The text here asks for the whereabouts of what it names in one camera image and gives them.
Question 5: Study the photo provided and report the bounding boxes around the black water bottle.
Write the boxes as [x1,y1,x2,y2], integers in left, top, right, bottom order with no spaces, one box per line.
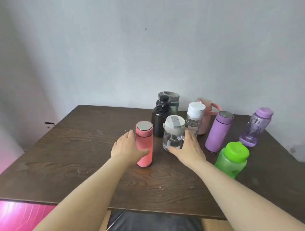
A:
[152,95,171,138]

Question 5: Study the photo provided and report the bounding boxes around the clear bottle with white cap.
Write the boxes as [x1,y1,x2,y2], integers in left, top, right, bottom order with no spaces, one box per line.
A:
[185,102,206,137]

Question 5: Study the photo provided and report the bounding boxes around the person's black trousers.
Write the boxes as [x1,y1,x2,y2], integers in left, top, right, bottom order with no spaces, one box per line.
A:
[107,210,203,231]

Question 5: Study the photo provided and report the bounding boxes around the person's right hand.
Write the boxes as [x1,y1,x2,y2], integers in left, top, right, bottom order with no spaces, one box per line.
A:
[168,130,207,168]

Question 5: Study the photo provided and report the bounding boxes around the person's left hand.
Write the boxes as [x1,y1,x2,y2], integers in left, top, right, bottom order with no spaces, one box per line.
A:
[111,130,151,166]

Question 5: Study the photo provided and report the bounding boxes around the translucent purple water bottle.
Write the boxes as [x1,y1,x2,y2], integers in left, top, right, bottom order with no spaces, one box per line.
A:
[239,107,274,147]

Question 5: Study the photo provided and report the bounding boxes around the clear bottle with grey lid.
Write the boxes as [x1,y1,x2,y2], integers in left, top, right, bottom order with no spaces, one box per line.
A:
[163,115,186,153]

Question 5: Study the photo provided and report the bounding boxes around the pink thermos bottle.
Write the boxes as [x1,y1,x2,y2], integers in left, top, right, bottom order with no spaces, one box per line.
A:
[136,121,154,168]

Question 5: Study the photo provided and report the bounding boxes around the purple thermos bottle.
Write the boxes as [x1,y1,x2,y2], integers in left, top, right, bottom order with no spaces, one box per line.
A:
[205,111,234,153]

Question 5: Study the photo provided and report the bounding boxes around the dark green tumbler grey lid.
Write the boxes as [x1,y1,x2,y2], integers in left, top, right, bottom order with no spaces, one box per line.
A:
[158,91,180,115]

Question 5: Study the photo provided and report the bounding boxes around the green water bottle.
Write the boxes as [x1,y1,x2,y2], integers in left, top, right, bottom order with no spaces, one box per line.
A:
[214,142,250,179]

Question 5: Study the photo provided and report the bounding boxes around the person's left forearm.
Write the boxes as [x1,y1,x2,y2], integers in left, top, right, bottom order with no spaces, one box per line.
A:
[33,155,130,231]

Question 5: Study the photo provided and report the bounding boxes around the person's right forearm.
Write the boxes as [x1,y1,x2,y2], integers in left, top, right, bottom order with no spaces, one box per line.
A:
[190,159,305,231]

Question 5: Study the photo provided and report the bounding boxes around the pink bottle with handle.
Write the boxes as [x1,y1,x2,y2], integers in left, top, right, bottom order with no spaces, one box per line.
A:
[196,98,223,135]

